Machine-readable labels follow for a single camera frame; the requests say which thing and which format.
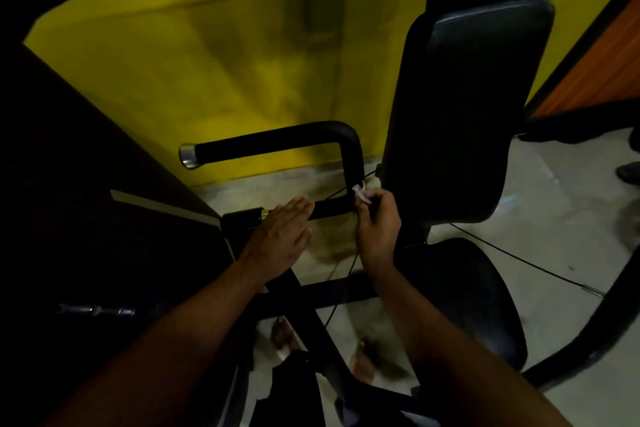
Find person's right hand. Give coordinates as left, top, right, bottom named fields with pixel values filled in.
left=353, top=187, right=403, bottom=272

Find person's left hand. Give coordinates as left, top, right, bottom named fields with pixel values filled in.
left=239, top=196, right=316, bottom=288

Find white cleaning wipe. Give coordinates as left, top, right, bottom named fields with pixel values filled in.
left=351, top=176, right=383, bottom=205

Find black U-shaped handle chrome end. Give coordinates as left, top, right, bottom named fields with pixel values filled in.
left=179, top=121, right=366, bottom=222

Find person's right forearm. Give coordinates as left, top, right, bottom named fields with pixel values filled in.
left=369, top=261, right=573, bottom=427

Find person's left forearm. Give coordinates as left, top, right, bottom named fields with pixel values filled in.
left=45, top=261, right=271, bottom=427

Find person's left foot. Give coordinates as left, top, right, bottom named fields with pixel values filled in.
left=269, top=317, right=301, bottom=360

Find person's foot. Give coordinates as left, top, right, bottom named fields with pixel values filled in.
left=349, top=340, right=381, bottom=385
left=269, top=317, right=301, bottom=360

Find person's right foot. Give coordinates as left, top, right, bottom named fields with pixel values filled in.
left=349, top=340, right=381, bottom=385

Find person's black shorts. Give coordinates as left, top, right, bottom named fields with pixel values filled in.
left=249, top=349, right=441, bottom=427

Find black round seat pad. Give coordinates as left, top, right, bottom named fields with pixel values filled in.
left=395, top=237, right=529, bottom=372

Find black back pad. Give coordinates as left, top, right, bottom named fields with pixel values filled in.
left=382, top=0, right=556, bottom=226

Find dark weight stack housing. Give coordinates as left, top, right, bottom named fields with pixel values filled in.
left=0, top=41, right=251, bottom=427

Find orange black edged panel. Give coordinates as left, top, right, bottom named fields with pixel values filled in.
left=517, top=0, right=640, bottom=145

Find thin black hanging cable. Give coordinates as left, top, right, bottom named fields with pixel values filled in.
left=323, top=170, right=379, bottom=328

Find black machine base frame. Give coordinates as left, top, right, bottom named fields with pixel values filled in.
left=219, top=209, right=640, bottom=427

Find thin black floor cable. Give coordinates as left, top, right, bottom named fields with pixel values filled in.
left=449, top=223, right=606, bottom=298

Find grey leg machine frame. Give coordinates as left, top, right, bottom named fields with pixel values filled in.
left=615, top=161, right=640, bottom=186

